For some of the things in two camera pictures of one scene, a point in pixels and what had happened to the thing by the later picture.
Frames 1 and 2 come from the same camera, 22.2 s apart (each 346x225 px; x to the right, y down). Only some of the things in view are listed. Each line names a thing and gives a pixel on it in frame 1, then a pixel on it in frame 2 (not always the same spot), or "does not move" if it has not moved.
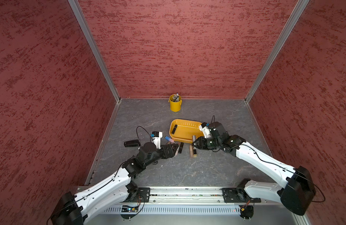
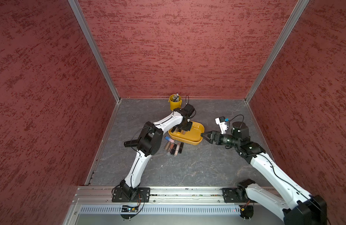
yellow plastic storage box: [185, 130] does not move
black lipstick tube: [181, 147] does not move
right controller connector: [246, 211] does not move
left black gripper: [171, 154] to [188, 128]
